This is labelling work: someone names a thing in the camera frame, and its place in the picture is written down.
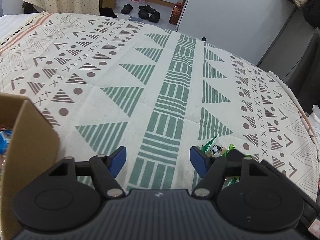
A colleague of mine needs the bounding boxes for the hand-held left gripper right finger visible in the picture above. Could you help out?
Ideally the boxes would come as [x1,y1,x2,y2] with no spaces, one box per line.
[189,146,272,198]

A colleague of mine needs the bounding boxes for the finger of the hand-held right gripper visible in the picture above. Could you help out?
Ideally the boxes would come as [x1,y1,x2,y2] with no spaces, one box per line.
[226,149,252,160]

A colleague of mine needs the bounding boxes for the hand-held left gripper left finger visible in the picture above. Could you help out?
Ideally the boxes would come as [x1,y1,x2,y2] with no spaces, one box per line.
[44,146,127,199]

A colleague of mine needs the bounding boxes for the dark green candy packet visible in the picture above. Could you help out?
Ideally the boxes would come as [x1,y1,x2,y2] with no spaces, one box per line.
[200,135,253,188]

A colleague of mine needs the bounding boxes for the brown cardboard box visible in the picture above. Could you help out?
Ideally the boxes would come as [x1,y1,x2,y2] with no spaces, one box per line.
[0,92,60,240]

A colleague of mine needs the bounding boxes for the blue snack packet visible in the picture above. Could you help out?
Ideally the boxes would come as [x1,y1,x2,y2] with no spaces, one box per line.
[0,129,13,155]

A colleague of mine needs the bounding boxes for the white cloth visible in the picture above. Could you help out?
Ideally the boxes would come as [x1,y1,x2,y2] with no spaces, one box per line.
[307,105,320,140]

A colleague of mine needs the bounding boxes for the printed geometric blanket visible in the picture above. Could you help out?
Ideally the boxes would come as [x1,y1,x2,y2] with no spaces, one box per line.
[0,12,320,205]

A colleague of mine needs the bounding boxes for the black bag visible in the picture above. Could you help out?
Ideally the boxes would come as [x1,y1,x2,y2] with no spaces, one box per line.
[99,7,118,18]

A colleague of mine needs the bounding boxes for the dark hanging clothing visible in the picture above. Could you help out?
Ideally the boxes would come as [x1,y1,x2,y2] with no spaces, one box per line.
[282,0,320,28]

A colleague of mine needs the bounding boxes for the white bed sheet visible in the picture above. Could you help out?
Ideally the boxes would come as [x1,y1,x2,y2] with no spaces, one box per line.
[0,14,42,43]

